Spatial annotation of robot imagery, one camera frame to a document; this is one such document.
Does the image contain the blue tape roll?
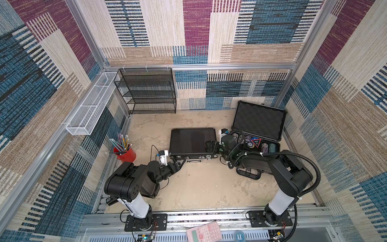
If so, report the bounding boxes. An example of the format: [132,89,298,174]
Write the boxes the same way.
[234,231,246,242]

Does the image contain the bundle of coloured pencils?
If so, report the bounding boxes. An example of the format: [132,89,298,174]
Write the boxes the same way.
[108,133,131,155]

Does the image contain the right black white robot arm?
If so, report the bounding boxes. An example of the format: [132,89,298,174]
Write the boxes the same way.
[205,133,321,226]

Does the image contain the white wire mesh basket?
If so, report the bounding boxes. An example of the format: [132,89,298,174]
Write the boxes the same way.
[66,72,117,136]

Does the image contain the red pencil cup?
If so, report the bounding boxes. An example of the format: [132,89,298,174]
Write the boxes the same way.
[113,146,137,163]

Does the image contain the grey poker set case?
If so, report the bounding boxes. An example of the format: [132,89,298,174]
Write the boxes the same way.
[219,100,287,180]

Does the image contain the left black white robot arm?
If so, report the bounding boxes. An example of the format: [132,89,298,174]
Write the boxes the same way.
[104,160,184,231]

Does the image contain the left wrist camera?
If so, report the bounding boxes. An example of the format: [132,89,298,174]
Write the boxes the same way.
[159,150,169,166]

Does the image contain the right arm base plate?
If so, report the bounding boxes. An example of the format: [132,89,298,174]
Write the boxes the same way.
[247,210,293,227]

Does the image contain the black stapler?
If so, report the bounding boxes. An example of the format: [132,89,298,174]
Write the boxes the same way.
[106,196,118,206]

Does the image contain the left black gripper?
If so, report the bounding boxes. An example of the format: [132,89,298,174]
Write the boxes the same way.
[155,159,186,186]

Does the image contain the black mesh shelf rack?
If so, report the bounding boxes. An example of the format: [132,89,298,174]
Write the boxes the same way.
[114,68,177,115]

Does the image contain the triangular dealer button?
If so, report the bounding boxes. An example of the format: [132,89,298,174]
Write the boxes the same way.
[251,137,262,148]

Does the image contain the black poker set case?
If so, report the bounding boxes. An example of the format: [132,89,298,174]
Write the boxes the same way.
[169,128,218,161]

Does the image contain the pink calculator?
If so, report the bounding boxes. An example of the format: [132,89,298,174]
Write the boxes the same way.
[186,221,222,242]

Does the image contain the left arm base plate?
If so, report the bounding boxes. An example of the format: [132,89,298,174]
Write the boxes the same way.
[124,213,168,232]

